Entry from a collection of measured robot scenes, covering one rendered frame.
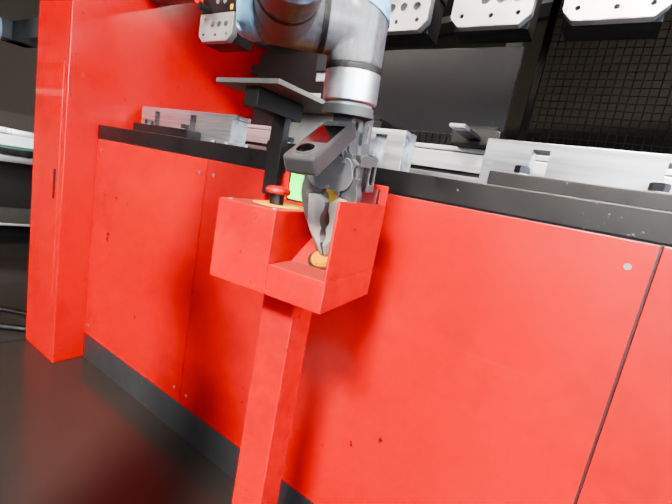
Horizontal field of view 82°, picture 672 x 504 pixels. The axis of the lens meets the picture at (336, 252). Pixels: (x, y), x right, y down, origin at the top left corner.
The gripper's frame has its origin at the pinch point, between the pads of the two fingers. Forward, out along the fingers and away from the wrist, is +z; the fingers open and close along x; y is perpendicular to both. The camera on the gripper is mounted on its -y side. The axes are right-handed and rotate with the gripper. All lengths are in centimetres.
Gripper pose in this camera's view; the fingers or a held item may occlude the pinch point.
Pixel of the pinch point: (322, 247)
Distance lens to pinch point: 56.8
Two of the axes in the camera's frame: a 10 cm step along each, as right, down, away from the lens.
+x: -8.7, -2.4, 4.4
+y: 4.8, -1.6, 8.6
